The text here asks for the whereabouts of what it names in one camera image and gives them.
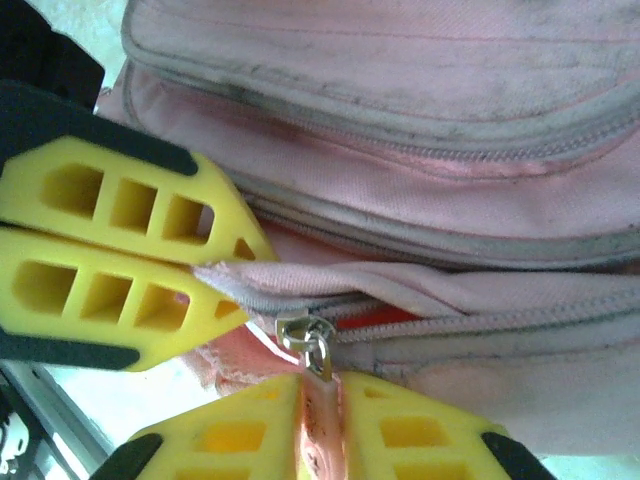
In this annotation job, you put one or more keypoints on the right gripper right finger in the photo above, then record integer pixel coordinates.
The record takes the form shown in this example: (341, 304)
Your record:
(415, 440)

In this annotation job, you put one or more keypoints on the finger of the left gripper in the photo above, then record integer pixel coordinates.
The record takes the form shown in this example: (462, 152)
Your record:
(100, 300)
(125, 200)

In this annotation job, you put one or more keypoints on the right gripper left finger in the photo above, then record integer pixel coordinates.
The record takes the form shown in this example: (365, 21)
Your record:
(225, 440)

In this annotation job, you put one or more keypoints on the pink school backpack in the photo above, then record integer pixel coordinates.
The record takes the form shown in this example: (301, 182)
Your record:
(400, 175)

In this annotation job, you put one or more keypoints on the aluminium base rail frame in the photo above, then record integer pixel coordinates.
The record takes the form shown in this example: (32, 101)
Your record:
(55, 425)

